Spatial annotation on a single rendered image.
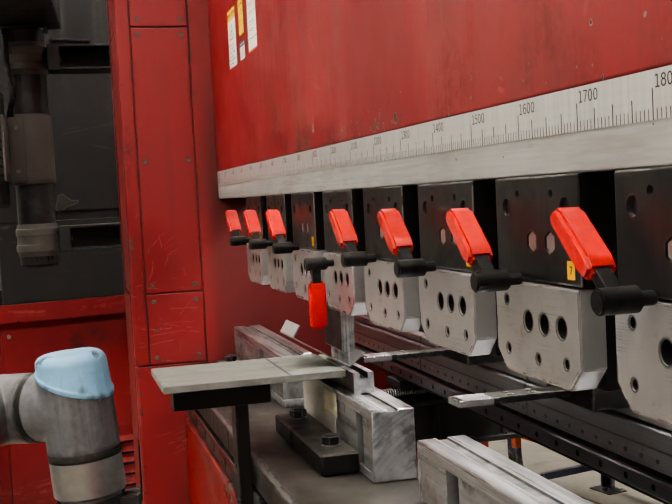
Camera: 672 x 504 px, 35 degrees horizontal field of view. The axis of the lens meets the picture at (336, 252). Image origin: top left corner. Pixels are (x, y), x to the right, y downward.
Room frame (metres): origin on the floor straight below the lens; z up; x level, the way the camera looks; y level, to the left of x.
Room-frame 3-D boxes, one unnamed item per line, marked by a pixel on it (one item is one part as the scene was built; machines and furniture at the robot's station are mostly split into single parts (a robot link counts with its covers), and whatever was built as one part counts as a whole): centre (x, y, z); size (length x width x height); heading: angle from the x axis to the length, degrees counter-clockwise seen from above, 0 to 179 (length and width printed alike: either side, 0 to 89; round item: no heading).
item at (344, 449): (1.55, 0.05, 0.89); 0.30 x 0.05 x 0.03; 15
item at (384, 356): (1.64, -0.16, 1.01); 0.26 x 0.12 x 0.05; 105
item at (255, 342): (2.13, 0.15, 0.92); 0.50 x 0.06 x 0.10; 15
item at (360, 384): (1.58, 0.00, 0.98); 0.20 x 0.03 x 0.03; 15
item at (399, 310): (1.24, -0.09, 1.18); 0.15 x 0.09 x 0.17; 15
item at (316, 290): (1.44, 0.02, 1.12); 0.04 x 0.02 x 0.10; 105
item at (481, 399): (1.27, -0.26, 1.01); 0.26 x 0.12 x 0.05; 105
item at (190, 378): (1.56, 0.14, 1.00); 0.26 x 0.18 x 0.01; 105
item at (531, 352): (0.85, -0.20, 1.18); 0.15 x 0.09 x 0.17; 15
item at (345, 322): (1.60, 0.00, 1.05); 0.10 x 0.02 x 0.10; 15
